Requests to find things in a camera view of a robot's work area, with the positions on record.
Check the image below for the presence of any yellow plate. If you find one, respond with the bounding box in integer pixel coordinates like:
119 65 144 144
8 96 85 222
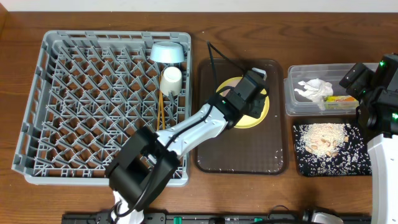
216 77 270 129

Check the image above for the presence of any green yellow snack wrapper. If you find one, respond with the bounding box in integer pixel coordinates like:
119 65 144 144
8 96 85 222
324 96 359 110

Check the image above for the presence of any food scraps rice pile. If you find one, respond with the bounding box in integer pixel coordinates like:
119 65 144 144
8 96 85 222
294 123 373 175

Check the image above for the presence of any white paper napkin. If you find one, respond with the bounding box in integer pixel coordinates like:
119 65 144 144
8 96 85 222
294 78 333 111

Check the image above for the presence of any cream white cup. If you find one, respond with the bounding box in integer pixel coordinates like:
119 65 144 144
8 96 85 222
160 67 182 96

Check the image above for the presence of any wooden chopstick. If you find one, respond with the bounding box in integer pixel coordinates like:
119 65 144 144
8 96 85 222
160 90 165 129
156 73 163 131

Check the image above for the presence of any light blue bowl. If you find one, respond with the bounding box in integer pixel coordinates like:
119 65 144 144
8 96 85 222
150 42 185 63

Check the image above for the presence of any pink bowl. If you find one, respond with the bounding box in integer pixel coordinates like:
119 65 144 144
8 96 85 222
252 67 267 80

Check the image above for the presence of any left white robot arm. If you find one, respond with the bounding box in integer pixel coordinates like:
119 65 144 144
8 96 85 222
105 87 268 223

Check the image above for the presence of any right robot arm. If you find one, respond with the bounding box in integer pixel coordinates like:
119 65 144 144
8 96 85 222
358 54 397 224

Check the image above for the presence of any black waste tray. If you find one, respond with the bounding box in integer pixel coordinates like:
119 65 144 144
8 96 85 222
292 118 374 177

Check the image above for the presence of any clear plastic waste bin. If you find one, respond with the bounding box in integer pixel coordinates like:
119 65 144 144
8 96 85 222
284 63 357 116

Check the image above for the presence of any grey dishwasher rack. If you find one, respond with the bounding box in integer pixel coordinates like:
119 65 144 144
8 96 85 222
12 30 192 186

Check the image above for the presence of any dark brown serving tray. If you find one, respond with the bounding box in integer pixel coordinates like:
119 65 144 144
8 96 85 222
192 59 289 175

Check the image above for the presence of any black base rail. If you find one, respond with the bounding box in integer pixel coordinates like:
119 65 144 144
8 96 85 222
61 205 373 224

